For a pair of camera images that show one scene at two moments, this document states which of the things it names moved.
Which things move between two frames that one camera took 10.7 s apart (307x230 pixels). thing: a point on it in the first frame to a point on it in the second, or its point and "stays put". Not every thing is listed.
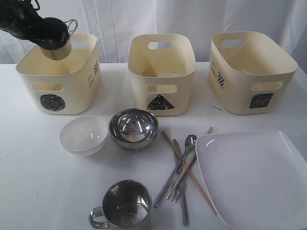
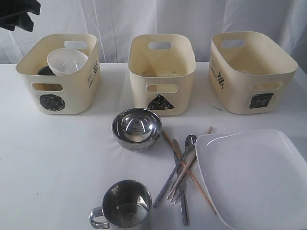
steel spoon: x=190 y=141 stays put
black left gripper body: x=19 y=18 to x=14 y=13
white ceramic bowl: x=83 y=136 to x=64 y=61
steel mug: x=56 y=42 to x=45 y=70
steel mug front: x=126 y=205 stays put
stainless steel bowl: x=133 y=128 stays put
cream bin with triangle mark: x=161 y=67 stays put
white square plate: x=257 y=179 stays put
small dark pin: x=217 y=108 stays put
